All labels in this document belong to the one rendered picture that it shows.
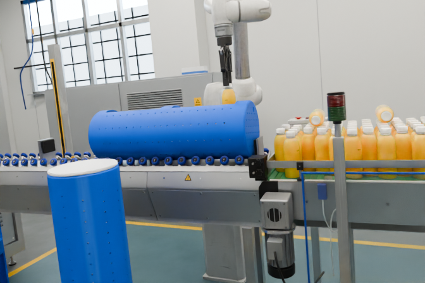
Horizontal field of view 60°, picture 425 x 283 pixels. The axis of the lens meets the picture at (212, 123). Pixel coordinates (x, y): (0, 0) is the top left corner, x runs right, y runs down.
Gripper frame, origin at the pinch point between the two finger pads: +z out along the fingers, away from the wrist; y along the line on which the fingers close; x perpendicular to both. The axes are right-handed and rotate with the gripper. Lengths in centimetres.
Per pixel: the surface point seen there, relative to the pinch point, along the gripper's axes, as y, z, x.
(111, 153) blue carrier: 12, 34, -64
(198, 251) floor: -89, 133, -65
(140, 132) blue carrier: 14, 23, -43
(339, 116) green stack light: 40, 18, 53
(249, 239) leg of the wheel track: 9, 78, 8
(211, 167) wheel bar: 11.2, 41.9, -7.5
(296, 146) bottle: 18.1, 31.1, 34.3
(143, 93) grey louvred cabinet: -154, 2, -142
